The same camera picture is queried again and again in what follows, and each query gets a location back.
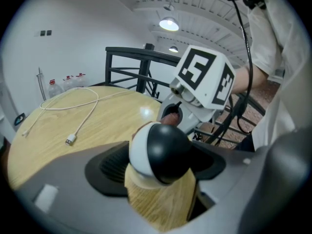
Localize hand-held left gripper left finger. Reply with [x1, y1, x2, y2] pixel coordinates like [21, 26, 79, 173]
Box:
[14, 141, 157, 234]

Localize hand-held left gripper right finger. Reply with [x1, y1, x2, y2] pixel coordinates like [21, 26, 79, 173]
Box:
[175, 127, 312, 234]

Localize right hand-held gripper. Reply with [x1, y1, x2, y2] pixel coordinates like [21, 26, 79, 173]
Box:
[159, 45, 236, 135]

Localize white and black camera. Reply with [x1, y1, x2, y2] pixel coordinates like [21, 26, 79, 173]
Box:
[128, 121, 192, 186]

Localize person's right forearm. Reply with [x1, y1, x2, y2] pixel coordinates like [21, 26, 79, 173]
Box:
[230, 64, 269, 95]

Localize person's black trousers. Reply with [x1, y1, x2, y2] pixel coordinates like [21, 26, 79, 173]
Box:
[238, 134, 255, 152]

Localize round wooden side table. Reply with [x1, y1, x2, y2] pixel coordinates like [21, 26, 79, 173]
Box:
[7, 85, 195, 232]

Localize black metal stair railing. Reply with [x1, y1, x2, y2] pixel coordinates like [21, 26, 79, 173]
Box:
[88, 42, 267, 146]

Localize clear water jug red label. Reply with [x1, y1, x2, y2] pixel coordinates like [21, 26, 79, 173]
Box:
[47, 79, 65, 98]
[74, 72, 87, 88]
[62, 75, 75, 91]

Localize grey metal pole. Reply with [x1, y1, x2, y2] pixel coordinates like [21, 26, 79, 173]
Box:
[36, 66, 47, 102]

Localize person's white shirt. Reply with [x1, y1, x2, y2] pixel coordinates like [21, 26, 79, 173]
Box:
[245, 0, 312, 154]

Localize white charging cable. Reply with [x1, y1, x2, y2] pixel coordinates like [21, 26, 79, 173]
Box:
[21, 86, 133, 147]

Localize thick black cable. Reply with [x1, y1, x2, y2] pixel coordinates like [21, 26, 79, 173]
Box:
[228, 0, 254, 135]

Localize wall switch panel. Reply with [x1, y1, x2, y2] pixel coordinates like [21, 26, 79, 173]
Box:
[34, 29, 53, 38]

